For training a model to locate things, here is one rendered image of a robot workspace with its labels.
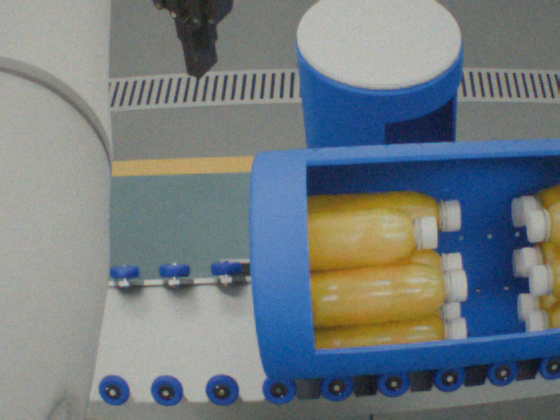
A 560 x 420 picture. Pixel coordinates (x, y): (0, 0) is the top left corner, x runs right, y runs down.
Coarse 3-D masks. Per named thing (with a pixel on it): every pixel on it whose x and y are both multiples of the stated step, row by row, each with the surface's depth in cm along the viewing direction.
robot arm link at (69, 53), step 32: (0, 0) 35; (32, 0) 36; (64, 0) 37; (96, 0) 39; (0, 32) 33; (32, 32) 34; (64, 32) 35; (96, 32) 38; (0, 64) 31; (32, 64) 32; (64, 64) 33; (96, 64) 36; (64, 96) 32; (96, 96) 35; (96, 128) 33
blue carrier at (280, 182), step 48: (432, 144) 120; (480, 144) 119; (528, 144) 117; (288, 192) 113; (336, 192) 134; (432, 192) 134; (480, 192) 134; (528, 192) 133; (288, 240) 111; (480, 240) 136; (288, 288) 110; (480, 288) 135; (528, 288) 134; (288, 336) 112; (480, 336) 130; (528, 336) 112
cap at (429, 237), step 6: (426, 216) 118; (432, 216) 118; (426, 222) 117; (432, 222) 117; (426, 228) 117; (432, 228) 117; (426, 234) 117; (432, 234) 116; (426, 240) 117; (432, 240) 117; (426, 246) 118; (432, 246) 117
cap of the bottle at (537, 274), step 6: (534, 270) 117; (540, 270) 117; (534, 276) 117; (540, 276) 116; (546, 276) 116; (534, 282) 116; (540, 282) 116; (546, 282) 116; (534, 288) 117; (540, 288) 117; (534, 294) 117; (540, 294) 117
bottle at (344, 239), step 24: (312, 216) 118; (336, 216) 117; (360, 216) 117; (384, 216) 116; (408, 216) 118; (312, 240) 116; (336, 240) 116; (360, 240) 116; (384, 240) 116; (408, 240) 116; (312, 264) 117; (336, 264) 117; (360, 264) 118; (384, 264) 118
